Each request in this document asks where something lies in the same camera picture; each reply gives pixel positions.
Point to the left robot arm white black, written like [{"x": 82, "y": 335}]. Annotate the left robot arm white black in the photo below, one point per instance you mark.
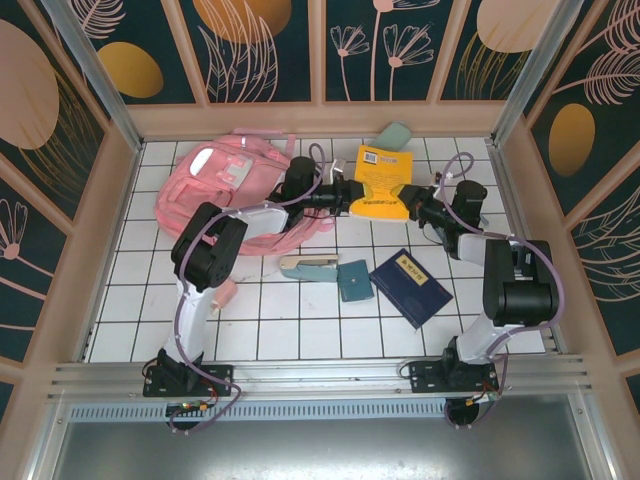
[{"x": 192, "y": 320}]

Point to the yellow paperback book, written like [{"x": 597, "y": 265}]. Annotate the yellow paperback book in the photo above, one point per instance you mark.
[{"x": 382, "y": 175}]

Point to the pale green eraser block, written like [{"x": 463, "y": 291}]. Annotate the pale green eraser block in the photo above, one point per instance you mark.
[{"x": 395, "y": 135}]

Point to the beige and teal stapler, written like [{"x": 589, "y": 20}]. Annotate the beige and teal stapler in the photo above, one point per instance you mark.
[{"x": 310, "y": 272}]

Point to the aluminium corner post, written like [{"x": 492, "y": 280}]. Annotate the aluminium corner post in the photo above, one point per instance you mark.
[
  {"x": 535, "y": 75},
  {"x": 95, "y": 80}
]

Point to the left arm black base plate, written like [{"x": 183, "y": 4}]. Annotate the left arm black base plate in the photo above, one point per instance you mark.
[{"x": 220, "y": 380}]

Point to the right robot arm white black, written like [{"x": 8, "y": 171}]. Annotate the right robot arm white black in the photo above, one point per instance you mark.
[{"x": 520, "y": 295}]

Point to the pink student backpack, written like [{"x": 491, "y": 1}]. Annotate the pink student backpack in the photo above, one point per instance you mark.
[{"x": 210, "y": 190}]

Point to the large navy book yellow label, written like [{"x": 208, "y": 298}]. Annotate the large navy book yellow label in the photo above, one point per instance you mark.
[{"x": 410, "y": 287}]

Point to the grey metal sheet panel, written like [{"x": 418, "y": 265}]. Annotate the grey metal sheet panel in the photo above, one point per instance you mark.
[{"x": 320, "y": 450}]

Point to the small pink box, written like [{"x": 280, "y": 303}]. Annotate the small pink box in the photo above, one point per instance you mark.
[{"x": 226, "y": 295}]

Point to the aluminium mounting rail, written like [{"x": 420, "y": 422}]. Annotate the aluminium mounting rail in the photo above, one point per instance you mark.
[{"x": 320, "y": 372}]

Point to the teal snap wallet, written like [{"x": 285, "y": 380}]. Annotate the teal snap wallet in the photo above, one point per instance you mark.
[{"x": 355, "y": 282}]

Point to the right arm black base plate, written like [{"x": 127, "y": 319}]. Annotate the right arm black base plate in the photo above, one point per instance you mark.
[{"x": 425, "y": 377}]

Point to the aluminium side rail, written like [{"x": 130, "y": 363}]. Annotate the aluminium side rail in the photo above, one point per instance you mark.
[{"x": 527, "y": 200}]

